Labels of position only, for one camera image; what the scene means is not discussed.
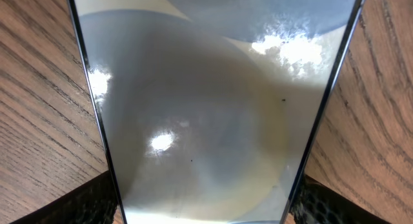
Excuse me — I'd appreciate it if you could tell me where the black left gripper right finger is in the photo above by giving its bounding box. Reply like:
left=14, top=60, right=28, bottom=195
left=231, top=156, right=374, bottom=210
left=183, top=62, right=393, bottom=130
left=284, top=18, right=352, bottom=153
left=289, top=176, right=388, bottom=224

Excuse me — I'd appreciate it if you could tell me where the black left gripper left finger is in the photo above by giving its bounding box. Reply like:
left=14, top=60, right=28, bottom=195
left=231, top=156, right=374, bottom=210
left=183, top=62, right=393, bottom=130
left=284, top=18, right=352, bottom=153
left=12, top=171, right=118, bottom=224

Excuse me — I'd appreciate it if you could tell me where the blue Galaxy smartphone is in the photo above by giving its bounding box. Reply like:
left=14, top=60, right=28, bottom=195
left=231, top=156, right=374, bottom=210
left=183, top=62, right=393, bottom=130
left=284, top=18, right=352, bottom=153
left=68, top=0, right=365, bottom=223

